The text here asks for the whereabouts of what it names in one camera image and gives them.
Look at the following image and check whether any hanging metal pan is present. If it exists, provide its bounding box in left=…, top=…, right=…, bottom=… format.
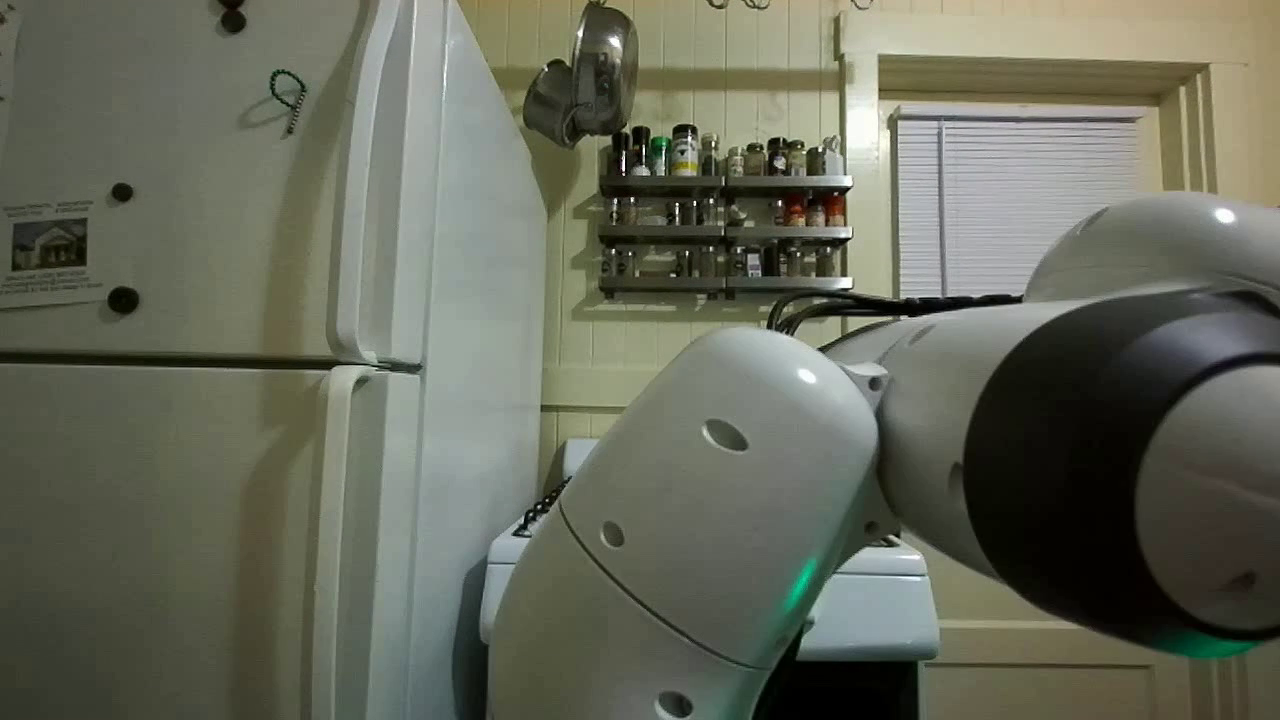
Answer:
left=519, top=55, right=592, bottom=153

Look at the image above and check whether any wire clip hook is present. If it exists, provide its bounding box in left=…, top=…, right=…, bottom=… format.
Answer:
left=264, top=66, right=310, bottom=141

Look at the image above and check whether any white window blind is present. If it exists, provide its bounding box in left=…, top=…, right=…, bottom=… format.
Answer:
left=889, top=107, right=1166, bottom=302

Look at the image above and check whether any white refrigerator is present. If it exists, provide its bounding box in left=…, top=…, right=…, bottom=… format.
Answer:
left=0, top=0, right=550, bottom=720

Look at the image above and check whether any wall spice rack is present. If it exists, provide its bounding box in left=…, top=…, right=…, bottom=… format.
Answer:
left=592, top=171, right=856, bottom=299

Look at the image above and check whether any hanging steel bowl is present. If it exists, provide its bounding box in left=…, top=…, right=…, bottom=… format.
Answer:
left=566, top=0, right=644, bottom=137

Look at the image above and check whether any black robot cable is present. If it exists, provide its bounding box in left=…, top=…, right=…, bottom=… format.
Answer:
left=765, top=287, right=1028, bottom=341

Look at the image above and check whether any white gas stove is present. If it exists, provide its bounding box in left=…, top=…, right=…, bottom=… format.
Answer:
left=476, top=434, right=942, bottom=720

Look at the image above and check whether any cream panelled door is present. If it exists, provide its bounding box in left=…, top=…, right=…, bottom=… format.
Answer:
left=840, top=13, right=1218, bottom=720

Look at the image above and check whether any photo card on fridge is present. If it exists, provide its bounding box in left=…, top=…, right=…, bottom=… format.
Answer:
left=0, top=196, right=103, bottom=310

